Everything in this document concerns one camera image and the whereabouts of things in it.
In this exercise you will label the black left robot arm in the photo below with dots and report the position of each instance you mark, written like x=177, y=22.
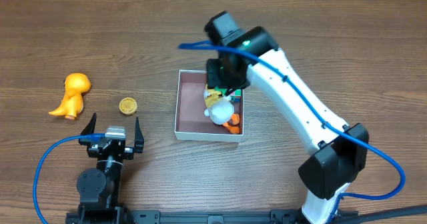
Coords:
x=99, y=187

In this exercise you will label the yellow round disc toy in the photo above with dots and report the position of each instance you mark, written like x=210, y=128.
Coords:
x=128, y=106

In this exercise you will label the multicoloured puzzle cube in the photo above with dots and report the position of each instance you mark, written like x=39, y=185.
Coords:
x=236, y=96

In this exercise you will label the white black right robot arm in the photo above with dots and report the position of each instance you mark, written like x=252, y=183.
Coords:
x=334, y=162

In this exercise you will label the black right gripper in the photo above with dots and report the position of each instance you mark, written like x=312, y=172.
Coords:
x=217, y=80

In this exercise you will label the green round disc toy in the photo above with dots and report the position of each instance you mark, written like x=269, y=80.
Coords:
x=220, y=92

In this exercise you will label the orange toy dinosaur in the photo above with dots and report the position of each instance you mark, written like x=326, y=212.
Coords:
x=75, y=84

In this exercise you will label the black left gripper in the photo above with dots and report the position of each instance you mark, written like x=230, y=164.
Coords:
x=111, y=150

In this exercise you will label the white plush duck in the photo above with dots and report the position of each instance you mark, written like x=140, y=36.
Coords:
x=221, y=111

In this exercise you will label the white box pink interior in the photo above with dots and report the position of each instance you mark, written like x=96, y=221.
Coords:
x=190, y=122

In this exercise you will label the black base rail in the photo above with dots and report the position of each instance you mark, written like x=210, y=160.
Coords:
x=281, y=216

